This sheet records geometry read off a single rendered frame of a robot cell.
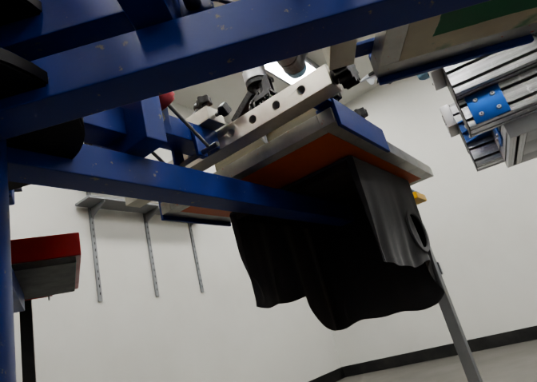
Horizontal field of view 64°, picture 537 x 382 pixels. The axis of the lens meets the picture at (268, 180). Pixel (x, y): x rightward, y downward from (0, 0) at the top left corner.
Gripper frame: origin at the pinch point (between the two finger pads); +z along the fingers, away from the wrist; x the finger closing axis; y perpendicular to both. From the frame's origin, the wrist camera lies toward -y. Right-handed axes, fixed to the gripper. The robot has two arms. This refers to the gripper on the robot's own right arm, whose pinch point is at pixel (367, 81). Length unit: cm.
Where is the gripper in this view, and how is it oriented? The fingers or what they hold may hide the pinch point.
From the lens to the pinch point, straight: 242.0
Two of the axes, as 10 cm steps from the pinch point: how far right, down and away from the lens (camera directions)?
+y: 3.5, 9.0, -2.6
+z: -5.7, 4.2, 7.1
